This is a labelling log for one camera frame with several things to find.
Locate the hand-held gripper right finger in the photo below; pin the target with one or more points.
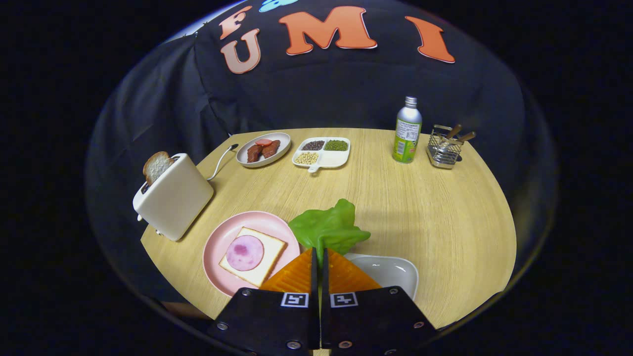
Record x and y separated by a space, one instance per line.
376 316

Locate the white toaster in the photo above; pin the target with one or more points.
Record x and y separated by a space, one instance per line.
175 202

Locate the pile of yellow beans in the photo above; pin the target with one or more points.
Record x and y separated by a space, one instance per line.
307 157

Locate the pink plate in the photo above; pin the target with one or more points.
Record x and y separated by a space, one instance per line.
220 237

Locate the white divided dish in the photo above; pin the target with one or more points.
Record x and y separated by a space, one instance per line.
334 158

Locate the silver green bottle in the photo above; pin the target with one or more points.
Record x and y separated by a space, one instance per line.
407 133

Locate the brown crust bread slice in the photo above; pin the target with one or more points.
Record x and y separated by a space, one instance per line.
156 167

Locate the green lettuce leaf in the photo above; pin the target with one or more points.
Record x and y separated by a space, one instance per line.
326 227

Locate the square white bread slice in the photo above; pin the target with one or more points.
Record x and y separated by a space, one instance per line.
274 247

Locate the grey round plate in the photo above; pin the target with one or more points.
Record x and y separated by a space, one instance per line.
245 157

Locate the pink ham slice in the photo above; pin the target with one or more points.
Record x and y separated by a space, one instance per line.
245 253

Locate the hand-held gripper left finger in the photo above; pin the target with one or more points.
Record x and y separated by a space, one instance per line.
267 316

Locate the pile of dark beans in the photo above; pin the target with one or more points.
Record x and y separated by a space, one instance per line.
313 145

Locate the black backdrop cloth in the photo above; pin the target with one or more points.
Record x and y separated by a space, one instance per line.
321 94

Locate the brown meat strip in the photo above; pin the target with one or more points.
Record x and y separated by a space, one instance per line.
271 149
253 153

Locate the red sausage slice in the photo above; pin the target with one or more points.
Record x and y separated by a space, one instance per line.
263 142

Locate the white square plate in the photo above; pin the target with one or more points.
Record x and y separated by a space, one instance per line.
390 272

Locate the pile of green beans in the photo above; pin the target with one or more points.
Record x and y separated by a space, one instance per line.
336 145

